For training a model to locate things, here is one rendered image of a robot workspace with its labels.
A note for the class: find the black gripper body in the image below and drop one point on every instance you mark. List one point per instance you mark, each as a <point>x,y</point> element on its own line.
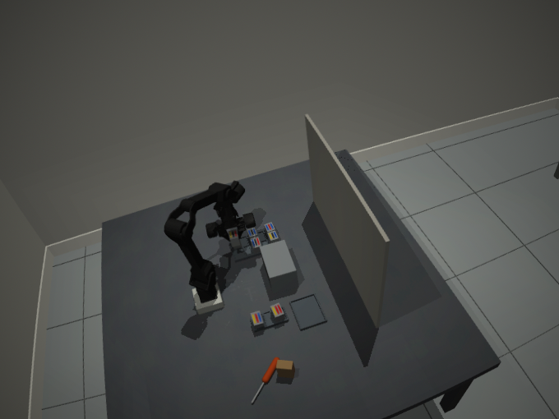
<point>230,222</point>

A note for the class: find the red-handled screwdriver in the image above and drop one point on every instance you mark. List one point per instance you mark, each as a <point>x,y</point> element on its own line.
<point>267,375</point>

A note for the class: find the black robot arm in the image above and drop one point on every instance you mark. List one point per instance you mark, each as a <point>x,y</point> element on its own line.
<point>203,273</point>

